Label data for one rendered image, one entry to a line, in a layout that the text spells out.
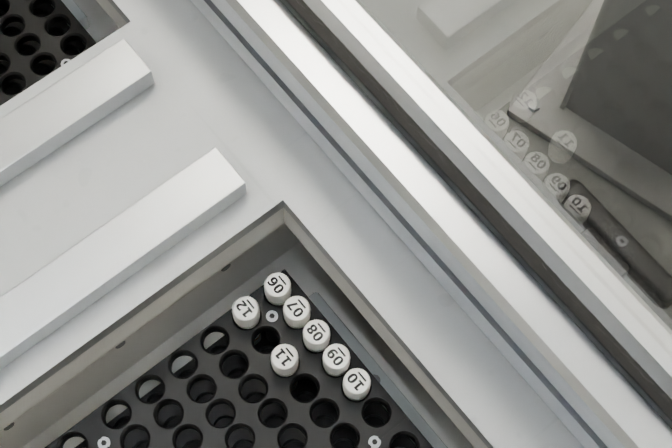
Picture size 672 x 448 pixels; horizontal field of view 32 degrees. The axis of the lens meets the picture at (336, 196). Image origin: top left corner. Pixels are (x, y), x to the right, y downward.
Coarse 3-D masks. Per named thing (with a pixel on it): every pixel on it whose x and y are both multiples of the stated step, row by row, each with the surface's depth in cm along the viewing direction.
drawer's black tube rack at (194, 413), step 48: (240, 336) 54; (288, 336) 54; (192, 384) 53; (240, 384) 53; (288, 384) 53; (96, 432) 52; (144, 432) 55; (192, 432) 55; (240, 432) 55; (288, 432) 55; (336, 432) 55; (384, 432) 52
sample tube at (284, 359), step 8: (280, 344) 52; (272, 352) 52; (280, 352) 52; (288, 352) 52; (296, 352) 52; (272, 360) 52; (280, 360) 52; (288, 360) 52; (296, 360) 52; (280, 368) 52; (288, 368) 52; (296, 368) 53; (296, 384) 56
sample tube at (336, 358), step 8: (336, 344) 52; (328, 352) 52; (336, 352) 52; (344, 352) 52; (328, 360) 52; (336, 360) 52; (344, 360) 52; (328, 368) 52; (336, 368) 52; (344, 368) 52; (336, 376) 53
